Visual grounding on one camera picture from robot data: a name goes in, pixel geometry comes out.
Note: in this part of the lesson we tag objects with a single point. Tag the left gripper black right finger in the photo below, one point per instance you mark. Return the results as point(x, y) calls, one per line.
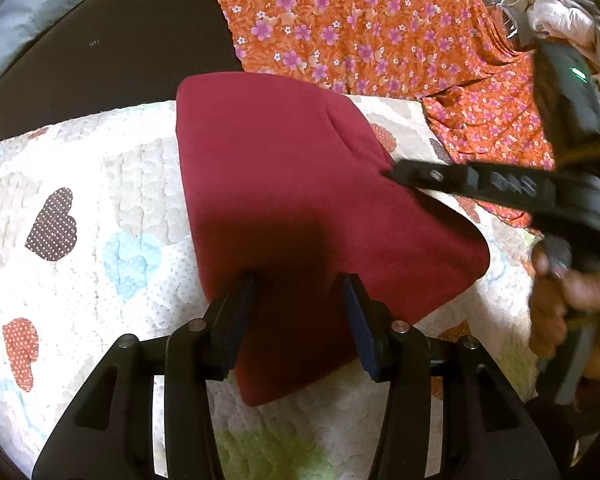
point(486, 431)

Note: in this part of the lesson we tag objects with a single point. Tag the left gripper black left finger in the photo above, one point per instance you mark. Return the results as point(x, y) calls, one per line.
point(108, 429)

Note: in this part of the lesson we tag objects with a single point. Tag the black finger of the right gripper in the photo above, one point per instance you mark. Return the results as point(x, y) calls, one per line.
point(510, 186)

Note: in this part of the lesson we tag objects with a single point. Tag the dark red small sweater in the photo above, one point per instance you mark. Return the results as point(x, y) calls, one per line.
point(288, 180)

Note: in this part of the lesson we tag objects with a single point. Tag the pile of beige clothes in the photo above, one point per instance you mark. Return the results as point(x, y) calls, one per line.
point(576, 21)

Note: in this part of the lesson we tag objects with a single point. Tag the person right hand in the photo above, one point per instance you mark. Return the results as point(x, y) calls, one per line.
point(557, 296)

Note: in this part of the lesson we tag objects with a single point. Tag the orange floral fabric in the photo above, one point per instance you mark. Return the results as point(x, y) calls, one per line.
point(451, 56)

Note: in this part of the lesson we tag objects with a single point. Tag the quilted heart pattern bedspread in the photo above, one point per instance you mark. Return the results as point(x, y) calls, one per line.
point(94, 243)

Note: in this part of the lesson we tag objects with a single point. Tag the black ribbed fabric cushion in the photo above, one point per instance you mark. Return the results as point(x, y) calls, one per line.
point(107, 54)

